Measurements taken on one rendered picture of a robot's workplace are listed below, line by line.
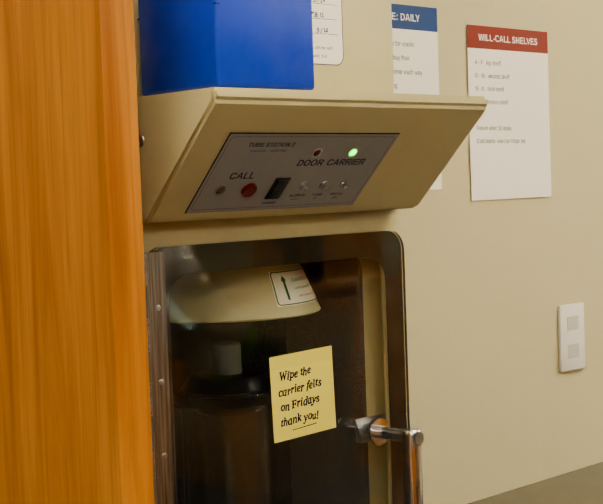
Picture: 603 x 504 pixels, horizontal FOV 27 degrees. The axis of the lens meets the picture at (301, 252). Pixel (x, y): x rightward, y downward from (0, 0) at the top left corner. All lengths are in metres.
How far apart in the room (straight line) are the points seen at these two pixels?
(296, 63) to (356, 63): 0.21
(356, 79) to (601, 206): 1.14
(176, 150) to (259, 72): 0.09
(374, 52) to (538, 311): 1.00
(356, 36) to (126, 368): 0.44
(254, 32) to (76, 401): 0.31
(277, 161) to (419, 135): 0.16
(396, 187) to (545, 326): 1.03
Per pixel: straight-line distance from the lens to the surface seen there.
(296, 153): 1.03
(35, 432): 1.01
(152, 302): 1.02
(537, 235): 2.13
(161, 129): 0.98
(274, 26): 0.98
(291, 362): 1.12
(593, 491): 2.06
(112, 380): 0.91
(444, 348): 1.95
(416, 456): 1.17
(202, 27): 0.96
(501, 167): 2.05
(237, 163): 0.99
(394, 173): 1.14
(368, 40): 1.21
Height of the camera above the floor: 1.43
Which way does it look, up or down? 3 degrees down
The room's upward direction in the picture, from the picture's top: 2 degrees counter-clockwise
